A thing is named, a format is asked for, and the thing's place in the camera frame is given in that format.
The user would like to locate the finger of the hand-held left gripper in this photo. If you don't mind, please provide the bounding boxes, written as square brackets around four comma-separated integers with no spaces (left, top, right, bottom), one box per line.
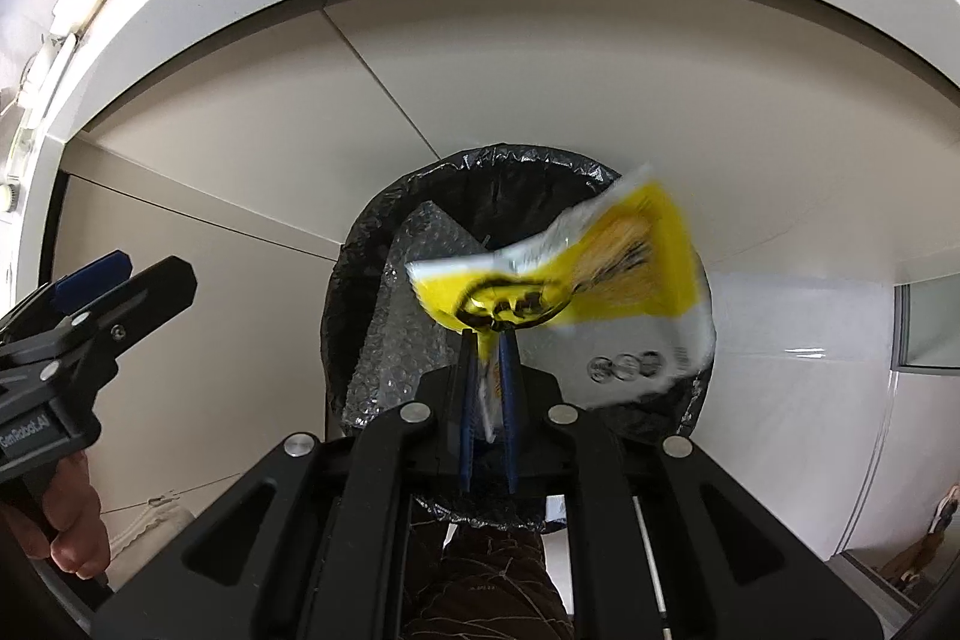
[67,256,198,378]
[52,250,134,311]

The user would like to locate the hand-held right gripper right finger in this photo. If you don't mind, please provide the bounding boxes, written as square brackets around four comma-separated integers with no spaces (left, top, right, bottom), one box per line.
[496,325,890,640]

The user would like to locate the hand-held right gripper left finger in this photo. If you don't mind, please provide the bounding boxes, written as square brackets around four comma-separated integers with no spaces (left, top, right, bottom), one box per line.
[90,329,481,640]

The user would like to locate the bubble wrap sheet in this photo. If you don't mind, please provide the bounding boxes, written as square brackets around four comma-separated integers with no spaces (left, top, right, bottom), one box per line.
[343,199,481,438]

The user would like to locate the yellow snack wrapper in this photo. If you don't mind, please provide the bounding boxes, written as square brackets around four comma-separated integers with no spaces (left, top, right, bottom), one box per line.
[405,164,717,442]

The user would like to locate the black-bagged waste bin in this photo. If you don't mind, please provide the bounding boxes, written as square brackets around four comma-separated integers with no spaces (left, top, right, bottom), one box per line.
[319,143,717,532]

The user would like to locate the person's left hand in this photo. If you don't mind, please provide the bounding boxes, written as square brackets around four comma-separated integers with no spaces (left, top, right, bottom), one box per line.
[0,456,113,585]

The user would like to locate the cream lace-edged cloth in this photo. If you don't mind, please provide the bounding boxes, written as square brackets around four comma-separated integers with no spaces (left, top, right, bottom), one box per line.
[97,496,197,577]

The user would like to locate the brown patterned pants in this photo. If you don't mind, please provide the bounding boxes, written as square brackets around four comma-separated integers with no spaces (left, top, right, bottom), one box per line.
[401,520,567,640]

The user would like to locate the glass door panel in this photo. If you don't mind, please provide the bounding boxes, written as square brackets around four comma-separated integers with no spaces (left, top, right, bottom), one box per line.
[892,280,960,378]

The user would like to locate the patterned slipper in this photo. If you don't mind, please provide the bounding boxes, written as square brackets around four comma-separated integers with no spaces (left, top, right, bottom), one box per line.
[885,488,960,600]

